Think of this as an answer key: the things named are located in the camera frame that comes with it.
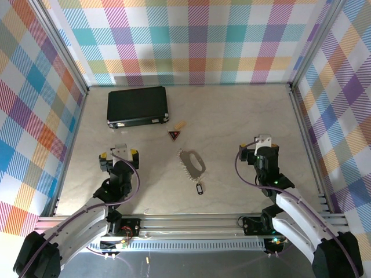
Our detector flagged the controller circuit board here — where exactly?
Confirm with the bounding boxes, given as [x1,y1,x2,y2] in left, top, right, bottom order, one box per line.
[100,239,129,252]
[265,236,288,252]

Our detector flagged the slotted white cable duct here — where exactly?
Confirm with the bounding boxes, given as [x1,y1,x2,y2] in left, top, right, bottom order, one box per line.
[86,239,267,253]

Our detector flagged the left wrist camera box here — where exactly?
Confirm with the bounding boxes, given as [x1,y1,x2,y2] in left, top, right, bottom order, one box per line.
[110,143,130,160]

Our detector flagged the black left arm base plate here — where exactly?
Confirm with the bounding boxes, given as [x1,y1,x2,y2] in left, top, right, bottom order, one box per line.
[110,218,142,237]

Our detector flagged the black hard case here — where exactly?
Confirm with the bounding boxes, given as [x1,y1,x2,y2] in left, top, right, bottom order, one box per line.
[106,86,170,130]

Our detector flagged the aluminium side floor rail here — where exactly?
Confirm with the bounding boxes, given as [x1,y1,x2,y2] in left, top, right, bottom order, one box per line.
[288,83,333,214]
[50,88,89,217]

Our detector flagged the left controller circuit board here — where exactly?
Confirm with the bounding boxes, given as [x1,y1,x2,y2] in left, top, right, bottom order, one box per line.
[100,239,129,252]

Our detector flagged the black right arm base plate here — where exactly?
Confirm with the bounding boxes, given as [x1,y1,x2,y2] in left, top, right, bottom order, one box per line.
[242,216,279,236]

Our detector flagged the aluminium corner post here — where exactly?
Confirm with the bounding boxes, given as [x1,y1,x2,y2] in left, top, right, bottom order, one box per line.
[28,0,89,95]
[289,0,348,90]

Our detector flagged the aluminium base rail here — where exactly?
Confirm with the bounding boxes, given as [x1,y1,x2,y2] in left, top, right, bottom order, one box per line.
[31,213,353,240]

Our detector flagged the silver keyring holder with rings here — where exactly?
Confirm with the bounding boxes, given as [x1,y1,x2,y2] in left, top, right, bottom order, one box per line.
[176,148,208,182]

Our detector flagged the right controller circuit board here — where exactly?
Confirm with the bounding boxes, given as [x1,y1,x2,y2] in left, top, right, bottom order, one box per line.
[265,236,288,252]

